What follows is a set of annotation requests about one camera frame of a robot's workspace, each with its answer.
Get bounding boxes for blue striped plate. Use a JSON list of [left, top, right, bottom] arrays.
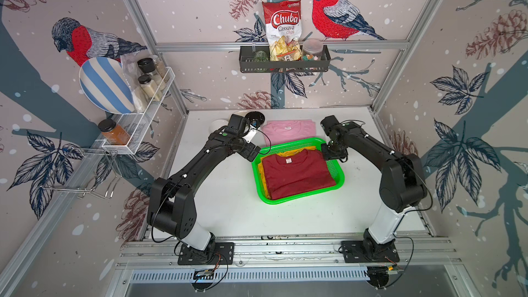
[[79, 57, 135, 114]]

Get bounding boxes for black lid spice jar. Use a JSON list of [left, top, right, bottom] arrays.
[[137, 57, 166, 90], [137, 74, 162, 102]]

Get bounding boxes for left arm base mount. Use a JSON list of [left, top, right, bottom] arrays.
[[177, 242, 235, 265]]

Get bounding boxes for black bowl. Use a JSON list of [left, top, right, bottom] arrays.
[[245, 111, 265, 125]]

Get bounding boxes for clear candy container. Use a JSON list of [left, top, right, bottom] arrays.
[[301, 39, 324, 61]]

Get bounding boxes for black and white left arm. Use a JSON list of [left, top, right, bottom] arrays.
[[146, 111, 265, 252]]

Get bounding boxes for pink t-shirt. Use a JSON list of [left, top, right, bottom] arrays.
[[261, 120, 316, 146]]

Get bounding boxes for dark red t-shirt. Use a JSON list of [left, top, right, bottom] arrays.
[[261, 149, 336, 201]]

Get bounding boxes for green jar on shelf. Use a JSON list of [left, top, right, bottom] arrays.
[[253, 50, 270, 62]]

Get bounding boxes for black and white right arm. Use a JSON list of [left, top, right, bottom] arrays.
[[320, 115, 430, 246]]

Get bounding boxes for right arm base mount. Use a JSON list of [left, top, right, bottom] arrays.
[[338, 240, 400, 263]]

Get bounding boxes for black wall shelf basket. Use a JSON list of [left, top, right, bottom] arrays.
[[239, 45, 331, 73]]

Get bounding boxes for white wire spice rack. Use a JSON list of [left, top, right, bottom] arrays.
[[102, 67, 175, 155]]

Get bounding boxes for white small bowl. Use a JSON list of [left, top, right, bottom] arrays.
[[209, 119, 228, 133]]

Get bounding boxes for red cassava chips bag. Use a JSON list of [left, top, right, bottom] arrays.
[[262, 0, 302, 61]]

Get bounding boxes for yellow t-shirt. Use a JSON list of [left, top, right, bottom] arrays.
[[257, 146, 316, 200]]

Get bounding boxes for orange spice jar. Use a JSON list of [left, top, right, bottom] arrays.
[[98, 118, 131, 146]]

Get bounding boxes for green plastic basket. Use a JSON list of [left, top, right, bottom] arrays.
[[252, 137, 345, 205]]

